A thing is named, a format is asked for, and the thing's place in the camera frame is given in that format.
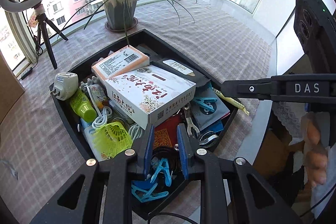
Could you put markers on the grey rubber toy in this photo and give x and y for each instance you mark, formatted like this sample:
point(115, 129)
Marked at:
point(89, 82)

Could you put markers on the black tray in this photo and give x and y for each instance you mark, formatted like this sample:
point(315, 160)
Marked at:
point(68, 121)

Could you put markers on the red packet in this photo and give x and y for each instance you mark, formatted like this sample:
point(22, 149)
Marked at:
point(168, 132)

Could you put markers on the white blue label packet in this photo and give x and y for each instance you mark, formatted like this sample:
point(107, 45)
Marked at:
point(88, 134)

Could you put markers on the light wooden backboard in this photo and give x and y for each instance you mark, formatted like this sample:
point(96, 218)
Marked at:
point(9, 87)

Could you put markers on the white plug adapter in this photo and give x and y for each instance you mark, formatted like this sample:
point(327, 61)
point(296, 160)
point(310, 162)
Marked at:
point(67, 85)

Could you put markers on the orange white box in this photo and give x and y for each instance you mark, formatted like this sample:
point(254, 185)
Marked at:
point(118, 62)

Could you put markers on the potted grass plant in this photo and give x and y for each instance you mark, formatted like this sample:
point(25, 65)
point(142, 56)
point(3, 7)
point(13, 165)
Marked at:
point(120, 8)

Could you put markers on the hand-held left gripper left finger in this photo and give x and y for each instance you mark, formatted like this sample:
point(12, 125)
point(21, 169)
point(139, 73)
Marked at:
point(148, 150)

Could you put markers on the yellow stick sachet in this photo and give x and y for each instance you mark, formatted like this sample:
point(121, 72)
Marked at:
point(242, 108)

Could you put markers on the white floral box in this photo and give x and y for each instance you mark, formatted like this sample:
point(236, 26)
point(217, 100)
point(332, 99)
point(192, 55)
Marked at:
point(147, 92)

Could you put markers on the black packet with white label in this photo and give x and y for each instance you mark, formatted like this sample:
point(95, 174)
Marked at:
point(199, 79)

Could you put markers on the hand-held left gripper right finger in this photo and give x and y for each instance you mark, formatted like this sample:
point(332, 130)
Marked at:
point(183, 153)

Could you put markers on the white orange sachet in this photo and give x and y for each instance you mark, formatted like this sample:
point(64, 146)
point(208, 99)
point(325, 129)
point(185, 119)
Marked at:
point(97, 95)

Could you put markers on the yellow mesh shuttlecock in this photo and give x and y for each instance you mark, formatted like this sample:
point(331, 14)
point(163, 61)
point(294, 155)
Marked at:
point(113, 137)

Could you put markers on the person's right hand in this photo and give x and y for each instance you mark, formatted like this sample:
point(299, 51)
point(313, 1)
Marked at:
point(315, 161)

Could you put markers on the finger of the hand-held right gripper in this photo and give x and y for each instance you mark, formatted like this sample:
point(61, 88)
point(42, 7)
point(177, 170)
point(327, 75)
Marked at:
point(249, 88)

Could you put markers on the white lace cloth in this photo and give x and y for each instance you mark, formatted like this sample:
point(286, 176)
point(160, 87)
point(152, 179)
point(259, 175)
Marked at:
point(286, 119)

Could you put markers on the brown cardboard box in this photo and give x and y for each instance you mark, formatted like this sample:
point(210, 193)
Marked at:
point(273, 155)

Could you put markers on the black tripod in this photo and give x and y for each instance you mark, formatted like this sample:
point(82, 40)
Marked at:
point(43, 27)

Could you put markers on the green tube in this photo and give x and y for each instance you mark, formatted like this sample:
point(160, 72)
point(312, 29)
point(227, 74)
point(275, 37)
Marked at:
point(81, 106)

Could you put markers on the black power strip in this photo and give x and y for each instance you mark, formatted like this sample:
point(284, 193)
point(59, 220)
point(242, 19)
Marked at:
point(26, 74)

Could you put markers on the grey blue packet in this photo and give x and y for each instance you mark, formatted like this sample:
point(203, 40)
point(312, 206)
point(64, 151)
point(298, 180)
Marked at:
point(218, 111)

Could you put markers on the brown plant saucer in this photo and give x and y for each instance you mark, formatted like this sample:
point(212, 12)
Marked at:
point(109, 26)

